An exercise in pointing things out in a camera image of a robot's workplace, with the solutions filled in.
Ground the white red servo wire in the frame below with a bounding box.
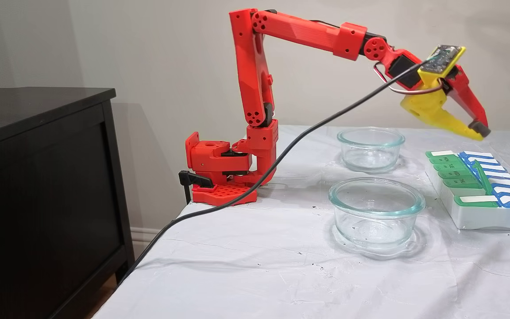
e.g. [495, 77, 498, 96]
[373, 62, 445, 95]

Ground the glass bowl with green balls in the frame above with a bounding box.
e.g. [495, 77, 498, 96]
[328, 178, 426, 249]

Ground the black wooden cabinet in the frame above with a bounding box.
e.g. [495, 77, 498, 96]
[0, 87, 136, 319]

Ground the black table clamp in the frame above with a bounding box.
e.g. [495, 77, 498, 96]
[178, 170, 214, 205]

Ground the white table cover sheet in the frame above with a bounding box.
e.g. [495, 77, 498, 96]
[93, 125, 510, 319]

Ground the yellow camera board mount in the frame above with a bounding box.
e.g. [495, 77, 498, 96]
[417, 44, 466, 87]

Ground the black camera cable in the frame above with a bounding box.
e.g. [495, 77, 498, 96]
[118, 54, 439, 285]

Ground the glass bowl with red balls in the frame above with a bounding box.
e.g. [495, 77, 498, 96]
[337, 127, 406, 173]

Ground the white wall baseboard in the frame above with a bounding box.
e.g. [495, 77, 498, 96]
[130, 227, 163, 258]

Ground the weekly pill organizer box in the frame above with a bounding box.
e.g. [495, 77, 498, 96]
[425, 150, 510, 233]

